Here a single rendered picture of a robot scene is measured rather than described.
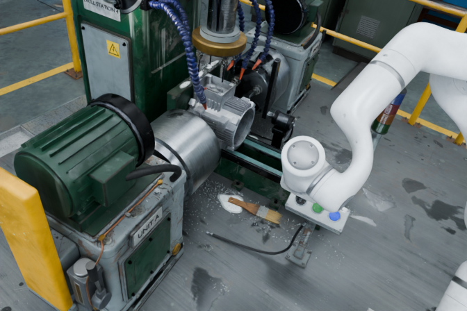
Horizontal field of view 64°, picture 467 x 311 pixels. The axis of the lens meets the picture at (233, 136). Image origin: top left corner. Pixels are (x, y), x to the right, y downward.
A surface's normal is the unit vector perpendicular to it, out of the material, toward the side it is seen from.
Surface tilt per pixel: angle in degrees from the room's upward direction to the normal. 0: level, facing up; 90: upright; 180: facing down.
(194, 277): 0
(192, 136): 28
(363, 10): 90
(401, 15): 90
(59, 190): 90
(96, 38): 90
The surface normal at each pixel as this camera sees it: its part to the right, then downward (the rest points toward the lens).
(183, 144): 0.51, -0.50
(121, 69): -0.48, 0.51
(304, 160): -0.15, -0.36
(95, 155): 0.74, -0.21
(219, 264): 0.12, -0.77
